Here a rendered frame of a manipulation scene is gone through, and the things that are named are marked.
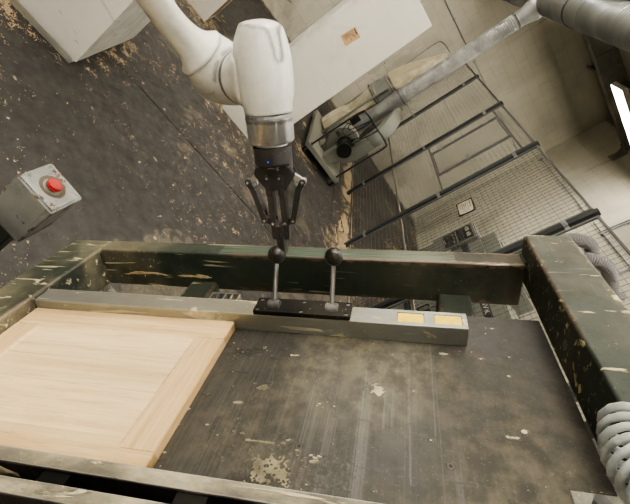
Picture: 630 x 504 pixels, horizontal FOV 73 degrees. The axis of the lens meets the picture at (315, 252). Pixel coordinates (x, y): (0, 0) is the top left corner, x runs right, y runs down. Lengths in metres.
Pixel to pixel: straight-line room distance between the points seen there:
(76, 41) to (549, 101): 8.29
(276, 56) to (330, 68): 3.56
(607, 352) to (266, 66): 0.69
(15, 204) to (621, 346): 1.33
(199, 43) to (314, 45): 3.45
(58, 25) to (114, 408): 2.79
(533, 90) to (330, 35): 5.94
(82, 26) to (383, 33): 2.42
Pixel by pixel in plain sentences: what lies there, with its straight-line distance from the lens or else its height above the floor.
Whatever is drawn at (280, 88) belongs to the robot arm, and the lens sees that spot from 0.79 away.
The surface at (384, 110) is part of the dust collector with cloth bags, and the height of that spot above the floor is 1.12.
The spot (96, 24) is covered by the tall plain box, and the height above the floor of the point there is 0.36.
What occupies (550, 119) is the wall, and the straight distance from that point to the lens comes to 9.89.
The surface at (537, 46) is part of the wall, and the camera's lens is 9.35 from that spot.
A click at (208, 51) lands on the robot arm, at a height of 1.55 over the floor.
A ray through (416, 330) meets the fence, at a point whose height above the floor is 1.63.
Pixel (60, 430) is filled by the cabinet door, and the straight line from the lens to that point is 0.81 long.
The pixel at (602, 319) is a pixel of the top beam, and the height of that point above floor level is 1.91.
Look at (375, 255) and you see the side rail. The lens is 1.05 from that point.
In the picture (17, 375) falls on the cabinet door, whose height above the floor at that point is 1.01.
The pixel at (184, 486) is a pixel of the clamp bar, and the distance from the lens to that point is 0.59.
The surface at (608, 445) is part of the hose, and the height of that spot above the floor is 1.84.
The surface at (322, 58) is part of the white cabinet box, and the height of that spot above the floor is 1.11.
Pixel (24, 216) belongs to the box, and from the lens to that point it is 1.34.
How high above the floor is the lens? 1.86
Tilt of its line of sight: 24 degrees down
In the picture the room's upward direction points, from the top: 62 degrees clockwise
